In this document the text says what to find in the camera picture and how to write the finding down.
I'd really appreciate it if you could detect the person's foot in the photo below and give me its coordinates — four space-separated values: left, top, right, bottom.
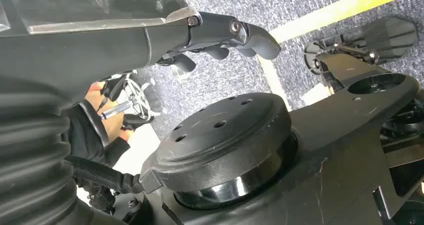
84 81 135 143

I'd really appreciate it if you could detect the round black hub cover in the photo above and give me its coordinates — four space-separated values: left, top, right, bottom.
139 92 299 211

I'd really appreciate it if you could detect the black paddle-shaped base part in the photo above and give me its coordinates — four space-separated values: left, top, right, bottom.
304 16 418 75

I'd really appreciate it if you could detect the black braided cable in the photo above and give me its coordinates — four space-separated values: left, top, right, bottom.
64 155 145 195

